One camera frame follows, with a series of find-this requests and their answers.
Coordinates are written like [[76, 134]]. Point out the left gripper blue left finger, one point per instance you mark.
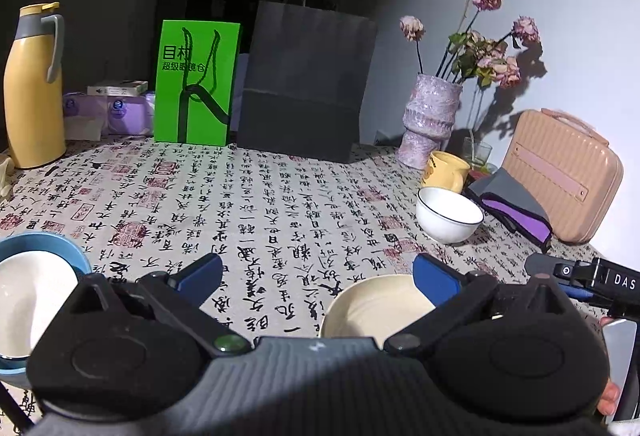
[[197, 282]]

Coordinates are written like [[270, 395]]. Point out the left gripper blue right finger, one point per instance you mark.
[[434, 279]]

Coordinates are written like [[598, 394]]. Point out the white bowl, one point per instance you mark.
[[445, 216], [34, 286]]

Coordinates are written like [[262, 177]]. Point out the blue bowl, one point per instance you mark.
[[13, 371]]

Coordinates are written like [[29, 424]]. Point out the person's right hand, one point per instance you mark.
[[608, 401]]

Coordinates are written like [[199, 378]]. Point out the calligraphy print tablecloth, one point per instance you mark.
[[291, 232]]

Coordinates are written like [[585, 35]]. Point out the grey purple cloth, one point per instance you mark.
[[503, 197]]

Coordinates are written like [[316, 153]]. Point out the pink small suitcase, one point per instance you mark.
[[568, 168]]

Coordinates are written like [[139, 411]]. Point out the yellow mug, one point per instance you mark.
[[445, 170]]

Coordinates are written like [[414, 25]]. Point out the clear drinking glass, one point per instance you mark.
[[476, 152]]

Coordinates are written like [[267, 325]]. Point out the purple textured vase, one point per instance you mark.
[[428, 119]]

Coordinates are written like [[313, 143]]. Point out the purple tissue pack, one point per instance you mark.
[[91, 118]]

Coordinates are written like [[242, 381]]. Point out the green paper bag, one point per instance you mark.
[[194, 81]]

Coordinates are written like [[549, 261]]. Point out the white small box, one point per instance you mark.
[[123, 88]]

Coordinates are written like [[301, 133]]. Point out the white rubber gloves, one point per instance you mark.
[[6, 172]]

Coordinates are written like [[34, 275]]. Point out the black paper bag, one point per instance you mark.
[[305, 80]]

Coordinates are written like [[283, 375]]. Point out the yellow thermos jug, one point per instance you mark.
[[32, 87]]

